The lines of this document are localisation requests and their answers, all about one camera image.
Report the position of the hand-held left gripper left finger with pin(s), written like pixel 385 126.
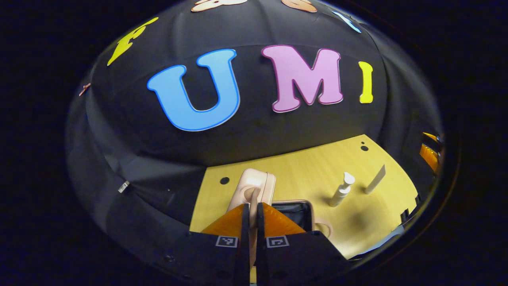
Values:
pixel 244 238

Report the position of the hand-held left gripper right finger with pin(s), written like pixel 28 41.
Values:
pixel 261 238

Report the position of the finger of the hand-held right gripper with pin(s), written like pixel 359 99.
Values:
pixel 433 137
pixel 429 157

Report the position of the pink suitcase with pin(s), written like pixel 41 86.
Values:
pixel 254 182

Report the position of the white squeeze tube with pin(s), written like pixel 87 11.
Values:
pixel 375 180

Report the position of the white pump bottle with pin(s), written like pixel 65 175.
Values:
pixel 340 194

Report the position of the small white tag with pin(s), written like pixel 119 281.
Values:
pixel 124 186

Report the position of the orange cloth clip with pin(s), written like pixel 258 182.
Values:
pixel 84 89

